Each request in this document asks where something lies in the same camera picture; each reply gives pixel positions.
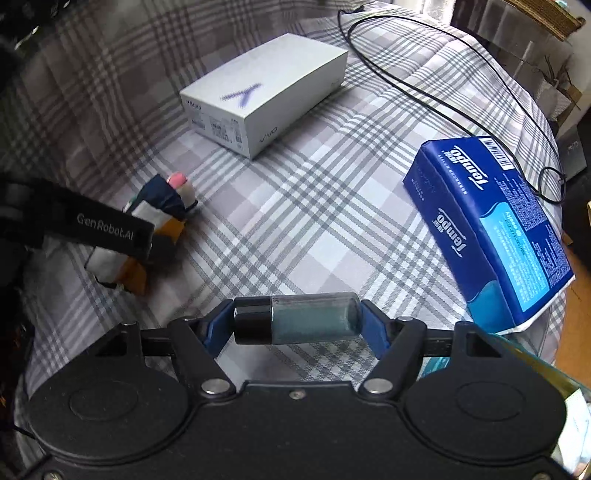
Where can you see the clear glitter bottle black cap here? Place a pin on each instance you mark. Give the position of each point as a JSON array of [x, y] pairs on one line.
[[314, 318]]

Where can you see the white phone box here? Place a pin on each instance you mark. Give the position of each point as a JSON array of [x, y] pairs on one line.
[[277, 78]]

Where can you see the white bag with twigs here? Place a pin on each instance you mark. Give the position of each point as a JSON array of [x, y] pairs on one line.
[[554, 97]]

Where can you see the grey plaid bed sheet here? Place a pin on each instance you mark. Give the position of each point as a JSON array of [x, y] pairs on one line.
[[323, 207]]

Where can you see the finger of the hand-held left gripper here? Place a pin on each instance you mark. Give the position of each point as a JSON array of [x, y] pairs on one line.
[[161, 247]]

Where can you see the wicker basket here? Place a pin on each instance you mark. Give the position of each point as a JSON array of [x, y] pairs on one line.
[[554, 18]]

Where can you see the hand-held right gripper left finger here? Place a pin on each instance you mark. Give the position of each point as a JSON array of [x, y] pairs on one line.
[[217, 327]]

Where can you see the black box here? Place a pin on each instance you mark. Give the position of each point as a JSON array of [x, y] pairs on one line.
[[575, 152]]

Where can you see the blue tissue pack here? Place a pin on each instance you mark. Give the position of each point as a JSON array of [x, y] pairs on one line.
[[461, 221]]

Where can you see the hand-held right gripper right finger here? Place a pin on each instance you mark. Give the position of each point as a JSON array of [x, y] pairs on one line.
[[374, 327]]

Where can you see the orange white blue scarf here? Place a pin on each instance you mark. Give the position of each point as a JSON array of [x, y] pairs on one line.
[[157, 203]]

